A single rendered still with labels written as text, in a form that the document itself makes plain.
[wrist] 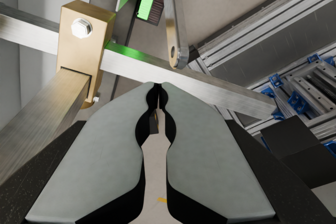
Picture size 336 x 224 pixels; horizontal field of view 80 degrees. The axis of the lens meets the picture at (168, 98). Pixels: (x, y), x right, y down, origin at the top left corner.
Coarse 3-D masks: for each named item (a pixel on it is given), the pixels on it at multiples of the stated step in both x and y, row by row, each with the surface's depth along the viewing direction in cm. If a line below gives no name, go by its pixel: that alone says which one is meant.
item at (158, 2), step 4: (156, 0) 35; (160, 0) 35; (152, 4) 36; (156, 4) 36; (160, 4) 36; (152, 8) 36; (156, 8) 36; (160, 8) 36; (152, 12) 36; (156, 12) 36; (160, 12) 36; (152, 16) 37; (156, 16) 37; (148, 20) 37; (152, 20) 37; (156, 20) 37
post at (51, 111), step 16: (64, 80) 23; (80, 80) 24; (48, 96) 20; (64, 96) 21; (80, 96) 23; (32, 112) 18; (48, 112) 19; (64, 112) 19; (16, 128) 16; (32, 128) 17; (48, 128) 17; (64, 128) 20; (0, 144) 15; (16, 144) 15; (32, 144) 16; (0, 160) 14; (16, 160) 14; (0, 176) 13
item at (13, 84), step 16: (0, 0) 38; (16, 0) 42; (0, 48) 42; (16, 48) 47; (0, 64) 43; (16, 64) 49; (0, 80) 45; (16, 80) 51; (0, 96) 47; (16, 96) 54; (0, 112) 48; (16, 112) 56; (0, 128) 51
